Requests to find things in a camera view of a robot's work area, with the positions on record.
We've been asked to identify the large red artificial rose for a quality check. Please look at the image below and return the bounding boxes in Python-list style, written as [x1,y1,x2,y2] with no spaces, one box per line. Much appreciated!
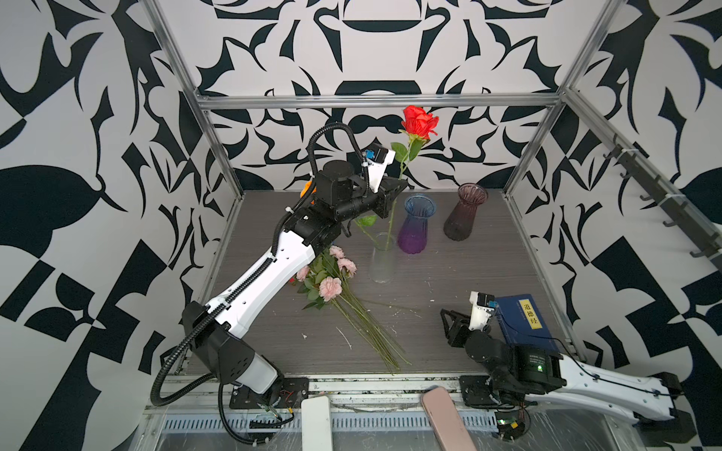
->
[382,105,440,252]

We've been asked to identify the bunch of artificial flowers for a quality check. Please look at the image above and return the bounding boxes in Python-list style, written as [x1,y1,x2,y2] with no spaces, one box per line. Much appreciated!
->
[289,244,410,373]

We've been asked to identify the orange artificial rose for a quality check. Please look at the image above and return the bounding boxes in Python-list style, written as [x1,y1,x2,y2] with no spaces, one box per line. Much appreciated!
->
[287,180,379,254]

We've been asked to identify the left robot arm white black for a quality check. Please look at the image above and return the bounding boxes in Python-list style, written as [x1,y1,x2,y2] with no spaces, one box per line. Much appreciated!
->
[150,122,408,411]

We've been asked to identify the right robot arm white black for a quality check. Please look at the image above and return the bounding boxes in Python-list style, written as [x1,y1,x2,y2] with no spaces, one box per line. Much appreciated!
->
[440,306,696,435]

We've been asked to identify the purple blue glass vase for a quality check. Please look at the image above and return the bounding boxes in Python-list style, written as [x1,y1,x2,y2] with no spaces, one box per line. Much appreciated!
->
[397,195,436,255]

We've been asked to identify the clear glass vase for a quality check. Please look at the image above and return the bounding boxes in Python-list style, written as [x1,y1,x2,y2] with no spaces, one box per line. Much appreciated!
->
[370,232,396,284]

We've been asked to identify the dark maroon glass vase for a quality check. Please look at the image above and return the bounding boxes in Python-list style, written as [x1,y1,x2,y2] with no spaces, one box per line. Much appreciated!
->
[443,183,488,242]

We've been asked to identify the blue book yellow label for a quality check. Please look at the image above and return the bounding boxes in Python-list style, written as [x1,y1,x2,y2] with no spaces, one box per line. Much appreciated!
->
[496,294,560,351]

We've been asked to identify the pink phone-like device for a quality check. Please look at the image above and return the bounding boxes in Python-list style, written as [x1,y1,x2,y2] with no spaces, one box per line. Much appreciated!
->
[421,387,477,451]

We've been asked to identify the small circuit board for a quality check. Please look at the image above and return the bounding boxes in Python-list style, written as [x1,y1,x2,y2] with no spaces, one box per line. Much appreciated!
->
[494,409,532,442]

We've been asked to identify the white phone-like device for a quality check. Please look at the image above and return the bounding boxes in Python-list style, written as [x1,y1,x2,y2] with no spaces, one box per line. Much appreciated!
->
[301,396,334,451]

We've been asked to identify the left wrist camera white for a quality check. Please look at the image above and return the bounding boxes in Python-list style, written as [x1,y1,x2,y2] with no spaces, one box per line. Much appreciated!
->
[362,143,396,194]

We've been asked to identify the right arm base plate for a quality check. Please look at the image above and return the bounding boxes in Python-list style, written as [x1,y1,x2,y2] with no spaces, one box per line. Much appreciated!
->
[459,375,504,410]

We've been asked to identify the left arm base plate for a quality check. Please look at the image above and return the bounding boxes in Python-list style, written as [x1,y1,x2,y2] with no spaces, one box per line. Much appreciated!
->
[229,377,309,410]

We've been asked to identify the grey hook rack rail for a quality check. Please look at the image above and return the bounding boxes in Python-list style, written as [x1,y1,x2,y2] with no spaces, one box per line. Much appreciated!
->
[605,133,721,272]

